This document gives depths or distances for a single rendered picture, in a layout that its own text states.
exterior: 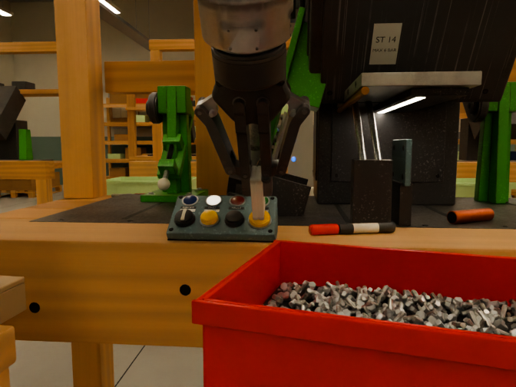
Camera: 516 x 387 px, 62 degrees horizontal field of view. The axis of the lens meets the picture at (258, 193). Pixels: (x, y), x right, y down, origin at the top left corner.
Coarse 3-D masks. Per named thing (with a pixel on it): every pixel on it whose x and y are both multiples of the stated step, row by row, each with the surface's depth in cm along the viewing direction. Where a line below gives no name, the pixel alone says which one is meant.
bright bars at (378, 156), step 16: (368, 112) 77; (352, 160) 69; (368, 160) 67; (384, 160) 67; (352, 176) 69; (368, 176) 68; (384, 176) 68; (352, 192) 69; (368, 192) 68; (384, 192) 68; (352, 208) 69; (368, 208) 68; (384, 208) 68
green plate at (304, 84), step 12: (300, 12) 76; (300, 24) 76; (300, 36) 77; (300, 48) 78; (288, 60) 77; (300, 60) 78; (288, 72) 77; (300, 72) 78; (300, 84) 78; (312, 84) 78; (324, 84) 78; (300, 96) 79; (312, 96) 78; (312, 108) 83
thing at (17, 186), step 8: (56, 176) 943; (0, 184) 849; (8, 184) 848; (16, 184) 847; (24, 184) 846; (32, 184) 849; (56, 184) 943; (0, 192) 847; (8, 192) 846; (16, 192) 846; (24, 192) 846; (32, 192) 846; (56, 192) 940
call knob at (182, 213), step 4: (180, 212) 60; (184, 212) 60; (188, 212) 60; (192, 212) 60; (176, 216) 59; (180, 216) 59; (184, 216) 59; (188, 216) 59; (192, 216) 60; (176, 220) 59; (180, 220) 59; (184, 220) 59; (188, 220) 59; (192, 220) 60; (180, 224) 59; (184, 224) 59
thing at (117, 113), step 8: (112, 96) 1091; (120, 96) 1090; (136, 96) 1087; (144, 96) 1085; (112, 112) 1096; (120, 112) 1094; (136, 112) 1091; (144, 112) 1090; (112, 120) 1098; (120, 120) 1096; (112, 128) 1101; (120, 128) 1099
